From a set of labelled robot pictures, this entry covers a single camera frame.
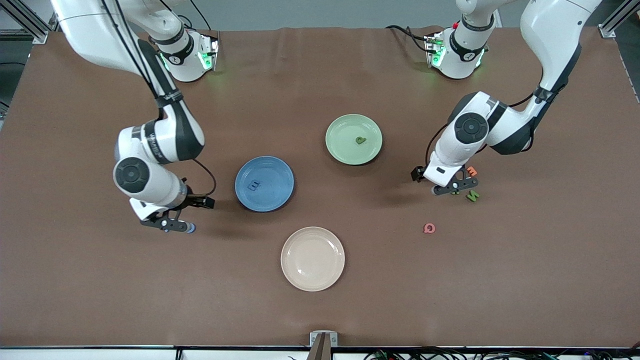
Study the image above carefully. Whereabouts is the blue plate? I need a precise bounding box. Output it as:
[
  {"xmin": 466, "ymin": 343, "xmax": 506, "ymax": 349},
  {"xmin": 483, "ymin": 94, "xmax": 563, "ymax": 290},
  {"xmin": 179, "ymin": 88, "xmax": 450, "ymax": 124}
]
[{"xmin": 234, "ymin": 155, "xmax": 295, "ymax": 213}]

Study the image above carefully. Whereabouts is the green plate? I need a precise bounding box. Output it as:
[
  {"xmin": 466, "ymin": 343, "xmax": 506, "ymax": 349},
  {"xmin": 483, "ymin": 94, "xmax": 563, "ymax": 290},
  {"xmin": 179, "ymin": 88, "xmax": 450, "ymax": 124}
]
[{"xmin": 325, "ymin": 113, "xmax": 384, "ymax": 166}]

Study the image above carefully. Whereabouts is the brown table mat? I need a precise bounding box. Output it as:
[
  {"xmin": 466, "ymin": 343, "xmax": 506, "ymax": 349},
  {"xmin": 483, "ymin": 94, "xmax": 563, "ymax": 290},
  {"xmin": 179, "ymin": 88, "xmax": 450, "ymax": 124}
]
[{"xmin": 0, "ymin": 26, "xmax": 640, "ymax": 349}]

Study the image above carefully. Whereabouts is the beige plate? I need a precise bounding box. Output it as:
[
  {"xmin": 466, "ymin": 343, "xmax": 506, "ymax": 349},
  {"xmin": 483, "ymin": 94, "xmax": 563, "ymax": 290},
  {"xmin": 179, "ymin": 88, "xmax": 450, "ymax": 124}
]
[{"xmin": 280, "ymin": 226, "xmax": 346, "ymax": 293}]

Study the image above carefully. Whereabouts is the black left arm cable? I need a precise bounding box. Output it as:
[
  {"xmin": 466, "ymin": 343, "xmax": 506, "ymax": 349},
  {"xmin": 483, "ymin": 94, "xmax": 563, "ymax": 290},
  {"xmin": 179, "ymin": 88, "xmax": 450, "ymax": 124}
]
[{"xmin": 424, "ymin": 65, "xmax": 548, "ymax": 170}]

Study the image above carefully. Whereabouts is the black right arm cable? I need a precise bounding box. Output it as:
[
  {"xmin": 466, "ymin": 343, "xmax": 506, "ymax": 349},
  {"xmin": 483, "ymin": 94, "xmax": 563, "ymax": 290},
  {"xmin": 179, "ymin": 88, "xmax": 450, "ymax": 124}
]
[{"xmin": 100, "ymin": 0, "xmax": 218, "ymax": 198}]

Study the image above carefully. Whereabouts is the black arm base cable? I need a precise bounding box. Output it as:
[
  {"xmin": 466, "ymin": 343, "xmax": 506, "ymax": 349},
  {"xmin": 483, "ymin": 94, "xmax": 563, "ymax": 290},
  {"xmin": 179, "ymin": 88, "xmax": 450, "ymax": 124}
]
[
  {"xmin": 385, "ymin": 24, "xmax": 436, "ymax": 55},
  {"xmin": 191, "ymin": 0, "xmax": 221, "ymax": 36}
]

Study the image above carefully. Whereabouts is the white table edge rail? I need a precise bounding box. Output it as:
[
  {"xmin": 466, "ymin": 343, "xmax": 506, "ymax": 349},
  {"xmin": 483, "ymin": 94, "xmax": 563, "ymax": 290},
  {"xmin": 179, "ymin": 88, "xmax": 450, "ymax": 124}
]
[{"xmin": 0, "ymin": 347, "xmax": 640, "ymax": 360}]

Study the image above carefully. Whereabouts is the silver camera mount bracket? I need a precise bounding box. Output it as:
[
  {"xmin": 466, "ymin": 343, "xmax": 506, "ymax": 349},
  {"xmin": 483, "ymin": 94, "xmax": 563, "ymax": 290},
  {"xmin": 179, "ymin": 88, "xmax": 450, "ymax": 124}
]
[{"xmin": 309, "ymin": 330, "xmax": 339, "ymax": 348}]

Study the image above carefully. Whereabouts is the black cable bundle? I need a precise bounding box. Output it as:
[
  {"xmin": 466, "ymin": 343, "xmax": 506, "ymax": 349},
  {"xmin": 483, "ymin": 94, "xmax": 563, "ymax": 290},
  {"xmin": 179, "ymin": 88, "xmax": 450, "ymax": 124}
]
[{"xmin": 364, "ymin": 346, "xmax": 640, "ymax": 360}]

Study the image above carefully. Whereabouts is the grey camera stand pole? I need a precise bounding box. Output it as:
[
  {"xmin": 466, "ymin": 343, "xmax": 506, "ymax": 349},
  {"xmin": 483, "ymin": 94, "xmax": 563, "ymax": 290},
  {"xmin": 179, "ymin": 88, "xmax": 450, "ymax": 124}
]
[{"xmin": 306, "ymin": 334, "xmax": 333, "ymax": 360}]

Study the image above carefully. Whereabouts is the aluminium frame profile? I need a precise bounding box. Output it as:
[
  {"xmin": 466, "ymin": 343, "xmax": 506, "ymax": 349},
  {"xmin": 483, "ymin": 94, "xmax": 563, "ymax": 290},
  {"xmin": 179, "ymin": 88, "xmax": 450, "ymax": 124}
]
[
  {"xmin": 0, "ymin": 0, "xmax": 51, "ymax": 45},
  {"xmin": 599, "ymin": 0, "xmax": 640, "ymax": 39}
]

